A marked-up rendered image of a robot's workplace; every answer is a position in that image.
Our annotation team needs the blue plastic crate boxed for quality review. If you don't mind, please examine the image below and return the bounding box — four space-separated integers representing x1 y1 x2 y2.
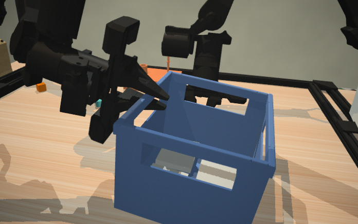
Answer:
113 71 276 224

